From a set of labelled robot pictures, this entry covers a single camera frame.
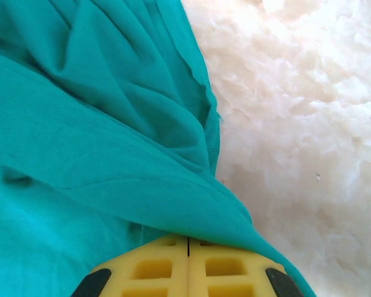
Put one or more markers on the teal t-shirt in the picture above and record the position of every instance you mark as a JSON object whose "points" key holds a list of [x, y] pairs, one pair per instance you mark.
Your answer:
{"points": [[80, 123]]}

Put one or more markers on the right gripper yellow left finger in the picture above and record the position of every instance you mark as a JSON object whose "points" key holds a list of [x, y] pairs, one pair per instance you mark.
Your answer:
{"points": [[123, 278]]}

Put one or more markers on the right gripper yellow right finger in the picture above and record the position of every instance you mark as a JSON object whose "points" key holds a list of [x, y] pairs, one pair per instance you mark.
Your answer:
{"points": [[253, 278]]}

